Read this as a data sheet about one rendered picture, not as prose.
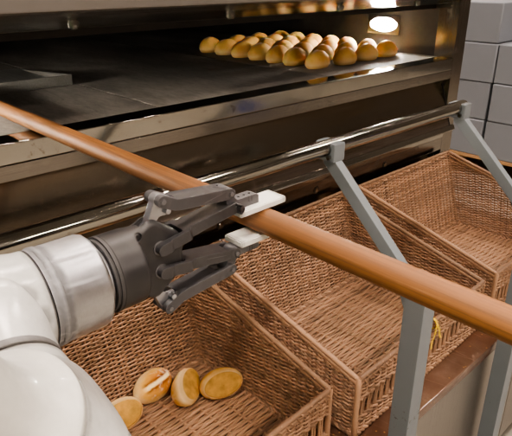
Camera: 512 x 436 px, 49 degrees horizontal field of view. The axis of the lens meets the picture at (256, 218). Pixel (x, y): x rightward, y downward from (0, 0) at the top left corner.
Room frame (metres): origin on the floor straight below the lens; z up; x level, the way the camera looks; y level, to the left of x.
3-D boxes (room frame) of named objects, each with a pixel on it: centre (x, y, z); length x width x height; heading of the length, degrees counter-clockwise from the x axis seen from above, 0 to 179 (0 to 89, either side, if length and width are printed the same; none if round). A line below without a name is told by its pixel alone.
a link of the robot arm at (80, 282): (0.44, 0.17, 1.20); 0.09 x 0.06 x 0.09; 43
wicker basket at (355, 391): (1.23, -0.23, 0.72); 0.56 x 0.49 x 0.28; 135
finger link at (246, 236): (0.59, 0.00, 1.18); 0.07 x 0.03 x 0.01; 133
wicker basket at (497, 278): (1.64, -0.67, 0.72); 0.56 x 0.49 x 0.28; 133
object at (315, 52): (2.13, -0.15, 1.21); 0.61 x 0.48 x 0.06; 43
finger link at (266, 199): (0.59, 0.00, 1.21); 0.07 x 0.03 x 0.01; 133
